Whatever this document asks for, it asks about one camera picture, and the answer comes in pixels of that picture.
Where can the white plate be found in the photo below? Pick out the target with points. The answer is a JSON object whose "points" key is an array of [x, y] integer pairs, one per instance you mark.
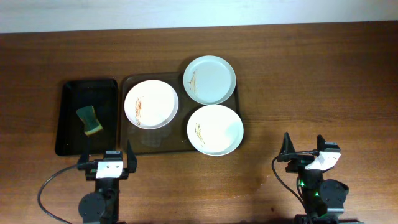
{"points": [[215, 130], [151, 104]]}

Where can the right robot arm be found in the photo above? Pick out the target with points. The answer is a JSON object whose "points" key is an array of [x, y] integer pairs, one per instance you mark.
{"points": [[322, 199]]}

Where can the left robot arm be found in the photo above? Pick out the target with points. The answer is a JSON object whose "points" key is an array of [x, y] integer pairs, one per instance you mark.
{"points": [[102, 205]]}

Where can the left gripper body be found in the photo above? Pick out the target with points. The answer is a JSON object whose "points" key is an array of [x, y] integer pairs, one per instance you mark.
{"points": [[129, 169]]}

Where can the green and yellow sponge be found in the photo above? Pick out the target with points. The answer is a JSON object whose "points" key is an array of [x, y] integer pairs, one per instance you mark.
{"points": [[91, 124]]}

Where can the pale blue plate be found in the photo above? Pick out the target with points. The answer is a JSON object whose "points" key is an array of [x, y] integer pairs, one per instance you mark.
{"points": [[209, 80]]}

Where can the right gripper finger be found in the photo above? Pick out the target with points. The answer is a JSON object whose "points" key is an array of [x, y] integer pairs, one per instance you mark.
{"points": [[320, 143], [287, 150]]}

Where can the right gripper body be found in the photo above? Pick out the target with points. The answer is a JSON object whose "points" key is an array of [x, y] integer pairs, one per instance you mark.
{"points": [[297, 157]]}

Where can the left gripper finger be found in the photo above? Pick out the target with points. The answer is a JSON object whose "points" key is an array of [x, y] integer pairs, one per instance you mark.
{"points": [[131, 159], [84, 158]]}

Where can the black plastic tray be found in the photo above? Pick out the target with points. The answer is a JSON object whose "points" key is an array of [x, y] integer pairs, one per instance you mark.
{"points": [[102, 95]]}

